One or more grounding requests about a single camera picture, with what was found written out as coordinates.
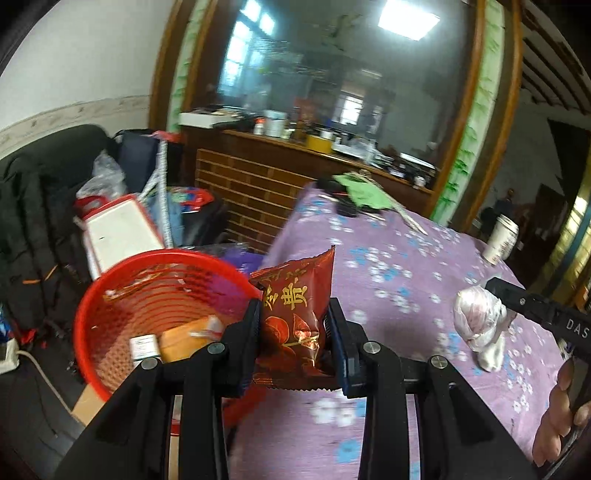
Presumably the white pink plastic bag wad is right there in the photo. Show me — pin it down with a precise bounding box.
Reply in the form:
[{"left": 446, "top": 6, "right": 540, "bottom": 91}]
[{"left": 452, "top": 285, "right": 517, "bottom": 373}]

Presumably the white box with red rim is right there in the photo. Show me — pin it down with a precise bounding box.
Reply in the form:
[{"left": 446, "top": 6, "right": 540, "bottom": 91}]
[{"left": 82, "top": 193, "right": 165, "bottom": 278}]

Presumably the flat white box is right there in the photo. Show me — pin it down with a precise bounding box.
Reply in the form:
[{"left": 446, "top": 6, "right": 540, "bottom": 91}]
[{"left": 177, "top": 110, "right": 242, "bottom": 129}]

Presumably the clear crumpled plastic bag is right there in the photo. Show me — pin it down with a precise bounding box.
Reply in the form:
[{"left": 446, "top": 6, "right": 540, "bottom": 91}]
[{"left": 76, "top": 152, "right": 128, "bottom": 200}]

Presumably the orange carton box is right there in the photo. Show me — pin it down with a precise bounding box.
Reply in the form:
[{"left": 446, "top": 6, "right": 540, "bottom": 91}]
[{"left": 159, "top": 316, "right": 227, "bottom": 363}]

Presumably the white power strip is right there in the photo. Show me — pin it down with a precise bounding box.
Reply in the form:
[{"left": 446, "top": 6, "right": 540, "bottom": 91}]
[{"left": 0, "top": 340, "right": 20, "bottom": 376}]

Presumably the wood-framed mirror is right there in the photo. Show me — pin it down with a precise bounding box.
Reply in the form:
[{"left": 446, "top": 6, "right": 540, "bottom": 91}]
[{"left": 150, "top": 0, "right": 525, "bottom": 221}]

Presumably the red blue patterned bag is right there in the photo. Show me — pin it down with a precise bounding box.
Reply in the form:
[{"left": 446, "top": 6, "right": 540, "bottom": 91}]
[{"left": 167, "top": 186, "right": 216, "bottom": 216}]

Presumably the red plastic basket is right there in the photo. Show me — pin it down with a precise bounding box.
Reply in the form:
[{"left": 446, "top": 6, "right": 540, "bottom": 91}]
[{"left": 73, "top": 248, "right": 262, "bottom": 437}]

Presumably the person's right hand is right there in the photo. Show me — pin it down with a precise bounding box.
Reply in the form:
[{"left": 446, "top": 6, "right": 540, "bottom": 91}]
[{"left": 531, "top": 357, "right": 591, "bottom": 467}]

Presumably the dark red snack packet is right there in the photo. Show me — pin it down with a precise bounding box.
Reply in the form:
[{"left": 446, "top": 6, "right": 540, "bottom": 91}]
[{"left": 249, "top": 246, "right": 337, "bottom": 392}]

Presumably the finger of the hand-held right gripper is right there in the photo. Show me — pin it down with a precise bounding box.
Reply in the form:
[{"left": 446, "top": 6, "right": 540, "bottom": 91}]
[{"left": 484, "top": 276, "right": 562, "bottom": 331}]

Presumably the dark blue bag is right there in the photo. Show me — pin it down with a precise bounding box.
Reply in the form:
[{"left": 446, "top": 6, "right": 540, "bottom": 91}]
[{"left": 115, "top": 131, "right": 161, "bottom": 195}]

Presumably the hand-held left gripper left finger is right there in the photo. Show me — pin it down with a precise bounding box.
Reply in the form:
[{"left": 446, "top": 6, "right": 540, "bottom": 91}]
[{"left": 55, "top": 298, "right": 264, "bottom": 480}]

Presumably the cardboard box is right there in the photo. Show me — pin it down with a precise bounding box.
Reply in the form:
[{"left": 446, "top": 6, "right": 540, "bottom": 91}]
[{"left": 71, "top": 382, "right": 108, "bottom": 426}]

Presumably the yellow box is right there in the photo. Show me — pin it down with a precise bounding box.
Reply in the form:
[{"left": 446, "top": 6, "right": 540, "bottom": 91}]
[{"left": 304, "top": 133, "right": 334, "bottom": 154}]

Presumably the black pouch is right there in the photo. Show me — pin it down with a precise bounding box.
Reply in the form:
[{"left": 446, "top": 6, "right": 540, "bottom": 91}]
[{"left": 318, "top": 179, "right": 359, "bottom": 218}]

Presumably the cartoon print paper cup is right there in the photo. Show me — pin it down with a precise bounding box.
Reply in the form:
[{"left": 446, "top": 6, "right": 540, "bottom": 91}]
[{"left": 482, "top": 214, "right": 519, "bottom": 265}]

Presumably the green cloth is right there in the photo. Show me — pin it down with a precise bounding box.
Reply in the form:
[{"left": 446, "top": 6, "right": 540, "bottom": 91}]
[{"left": 333, "top": 172, "right": 393, "bottom": 211}]

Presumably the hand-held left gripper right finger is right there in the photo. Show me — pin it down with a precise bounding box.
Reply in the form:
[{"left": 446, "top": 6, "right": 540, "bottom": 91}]
[{"left": 325, "top": 298, "right": 539, "bottom": 480}]

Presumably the purple floral tablecloth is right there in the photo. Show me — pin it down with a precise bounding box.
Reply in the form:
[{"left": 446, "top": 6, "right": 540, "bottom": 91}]
[{"left": 226, "top": 185, "right": 578, "bottom": 480}]

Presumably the white barcode box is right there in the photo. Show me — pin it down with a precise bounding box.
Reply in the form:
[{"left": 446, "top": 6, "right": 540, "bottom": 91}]
[{"left": 129, "top": 334, "right": 161, "bottom": 361}]

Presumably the black jacket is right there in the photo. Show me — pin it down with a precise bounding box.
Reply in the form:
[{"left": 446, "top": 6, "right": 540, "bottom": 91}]
[{"left": 0, "top": 124, "right": 117, "bottom": 334}]

